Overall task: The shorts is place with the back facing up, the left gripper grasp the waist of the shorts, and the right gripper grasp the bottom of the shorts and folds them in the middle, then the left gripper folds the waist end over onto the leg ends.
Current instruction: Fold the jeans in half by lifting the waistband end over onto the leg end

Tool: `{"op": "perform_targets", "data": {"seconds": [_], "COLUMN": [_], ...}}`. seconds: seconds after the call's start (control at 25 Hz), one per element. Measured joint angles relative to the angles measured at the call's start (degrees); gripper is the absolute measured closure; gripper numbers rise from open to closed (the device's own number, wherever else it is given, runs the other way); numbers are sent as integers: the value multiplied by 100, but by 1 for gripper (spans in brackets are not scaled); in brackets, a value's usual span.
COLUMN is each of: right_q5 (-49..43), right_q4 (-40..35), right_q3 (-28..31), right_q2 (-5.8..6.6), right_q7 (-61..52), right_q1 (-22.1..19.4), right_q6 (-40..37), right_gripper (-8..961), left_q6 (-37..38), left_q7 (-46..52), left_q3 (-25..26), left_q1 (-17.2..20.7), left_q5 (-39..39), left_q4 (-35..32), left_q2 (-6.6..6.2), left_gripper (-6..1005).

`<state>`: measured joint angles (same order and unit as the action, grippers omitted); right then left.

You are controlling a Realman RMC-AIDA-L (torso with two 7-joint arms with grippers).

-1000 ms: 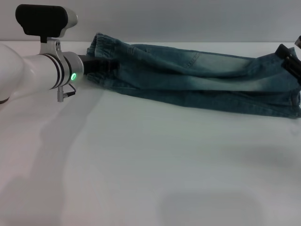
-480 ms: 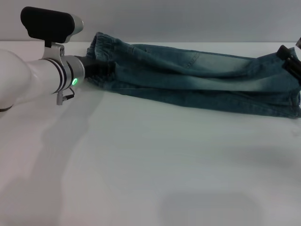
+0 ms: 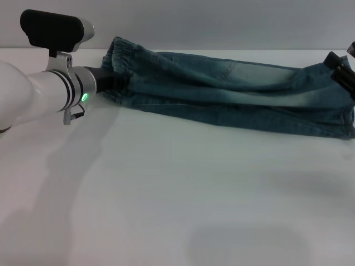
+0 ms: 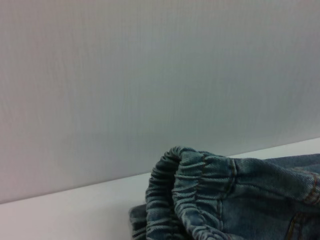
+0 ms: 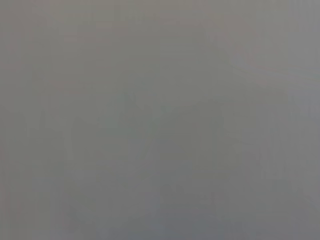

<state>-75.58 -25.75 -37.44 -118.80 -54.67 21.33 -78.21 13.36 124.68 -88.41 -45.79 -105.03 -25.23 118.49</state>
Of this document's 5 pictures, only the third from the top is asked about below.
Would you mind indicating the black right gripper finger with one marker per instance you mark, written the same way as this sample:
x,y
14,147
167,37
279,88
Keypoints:
x,y
352,50
342,72

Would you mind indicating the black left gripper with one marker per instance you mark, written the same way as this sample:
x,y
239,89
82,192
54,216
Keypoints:
x,y
108,80

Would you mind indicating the blue denim shorts with cartoon print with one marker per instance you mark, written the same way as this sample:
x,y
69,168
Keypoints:
x,y
222,94

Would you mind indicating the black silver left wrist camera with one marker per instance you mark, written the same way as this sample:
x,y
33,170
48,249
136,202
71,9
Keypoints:
x,y
52,27

